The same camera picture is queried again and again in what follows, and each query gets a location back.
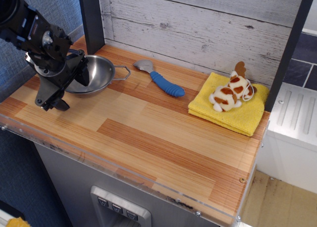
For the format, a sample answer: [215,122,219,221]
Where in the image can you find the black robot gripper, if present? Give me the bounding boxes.
[25,49,90,111]

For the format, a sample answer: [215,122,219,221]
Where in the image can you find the metal bowl with handles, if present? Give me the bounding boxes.
[65,55,131,97]

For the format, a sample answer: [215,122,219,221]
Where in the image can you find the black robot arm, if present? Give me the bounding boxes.
[0,0,90,111]

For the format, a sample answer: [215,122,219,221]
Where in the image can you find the clear acrylic table guard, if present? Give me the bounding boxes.
[0,106,269,227]

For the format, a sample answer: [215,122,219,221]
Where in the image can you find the grey toy fridge cabinet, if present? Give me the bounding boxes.
[35,144,216,227]

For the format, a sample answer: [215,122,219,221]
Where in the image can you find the silver dispenser button panel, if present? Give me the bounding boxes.
[90,185,152,227]

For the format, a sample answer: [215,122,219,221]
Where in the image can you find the yellow object bottom left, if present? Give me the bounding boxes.
[6,218,31,227]

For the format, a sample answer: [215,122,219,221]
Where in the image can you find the brown white plush toy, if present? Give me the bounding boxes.
[209,61,257,112]

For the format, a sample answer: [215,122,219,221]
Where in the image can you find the yellow folded cloth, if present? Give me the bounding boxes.
[188,73,269,136]

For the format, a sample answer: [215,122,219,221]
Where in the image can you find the white cabinet at right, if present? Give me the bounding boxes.
[257,83,317,193]

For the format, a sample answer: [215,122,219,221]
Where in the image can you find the blue handled metal scoop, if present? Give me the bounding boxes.
[133,59,185,97]

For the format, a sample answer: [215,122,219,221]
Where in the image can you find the dark grey right post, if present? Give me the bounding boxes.
[264,0,313,112]

